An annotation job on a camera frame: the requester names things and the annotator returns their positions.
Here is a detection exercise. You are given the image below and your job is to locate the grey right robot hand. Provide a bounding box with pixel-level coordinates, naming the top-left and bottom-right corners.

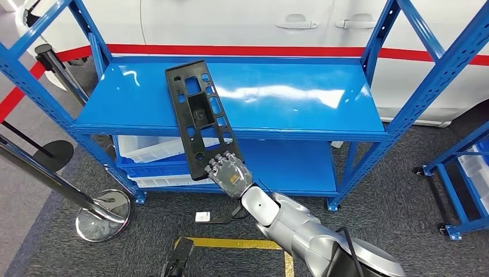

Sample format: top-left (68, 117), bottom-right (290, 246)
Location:
top-left (204, 151), bottom-right (254, 200)

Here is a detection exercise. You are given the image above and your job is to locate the black plastic plate frame part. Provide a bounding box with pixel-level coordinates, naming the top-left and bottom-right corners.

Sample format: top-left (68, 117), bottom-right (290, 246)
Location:
top-left (164, 59), bottom-right (245, 182)

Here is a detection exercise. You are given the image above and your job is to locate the blue metal shelf rack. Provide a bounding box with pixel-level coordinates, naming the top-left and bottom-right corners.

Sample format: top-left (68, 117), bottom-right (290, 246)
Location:
top-left (0, 0), bottom-right (489, 212)

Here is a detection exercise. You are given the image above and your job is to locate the yellow floor tape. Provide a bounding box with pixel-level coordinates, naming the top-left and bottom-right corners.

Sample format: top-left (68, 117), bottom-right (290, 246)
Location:
top-left (174, 237), bottom-right (295, 277)

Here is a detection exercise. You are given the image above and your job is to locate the blue plastic bin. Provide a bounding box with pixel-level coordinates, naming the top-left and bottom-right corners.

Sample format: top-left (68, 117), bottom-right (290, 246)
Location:
top-left (472, 138), bottom-right (489, 156)
top-left (113, 136), bottom-right (207, 178)

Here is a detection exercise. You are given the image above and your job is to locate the red barrier belt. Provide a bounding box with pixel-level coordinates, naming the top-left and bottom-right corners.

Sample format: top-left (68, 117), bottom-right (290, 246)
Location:
top-left (0, 61), bottom-right (47, 123)
top-left (55, 44), bottom-right (489, 66)

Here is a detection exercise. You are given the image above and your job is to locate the white car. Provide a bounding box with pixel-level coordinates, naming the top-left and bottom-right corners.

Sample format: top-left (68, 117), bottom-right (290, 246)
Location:
top-left (15, 0), bottom-right (489, 128)

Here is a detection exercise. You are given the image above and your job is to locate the small blue wheeled rack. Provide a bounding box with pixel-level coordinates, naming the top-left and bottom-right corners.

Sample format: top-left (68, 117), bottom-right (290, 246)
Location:
top-left (412, 120), bottom-right (489, 242)

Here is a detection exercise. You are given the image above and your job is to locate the chrome stanchion post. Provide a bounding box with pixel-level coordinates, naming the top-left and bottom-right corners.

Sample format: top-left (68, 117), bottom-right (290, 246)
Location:
top-left (0, 133), bottom-right (132, 243)
top-left (34, 43), bottom-right (91, 106)

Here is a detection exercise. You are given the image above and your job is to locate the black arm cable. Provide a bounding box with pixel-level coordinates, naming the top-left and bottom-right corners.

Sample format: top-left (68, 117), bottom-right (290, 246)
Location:
top-left (325, 226), bottom-right (366, 277)

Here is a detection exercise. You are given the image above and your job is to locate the black stanchion post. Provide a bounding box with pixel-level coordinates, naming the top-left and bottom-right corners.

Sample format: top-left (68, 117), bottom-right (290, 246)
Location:
top-left (0, 120), bottom-right (74, 173)

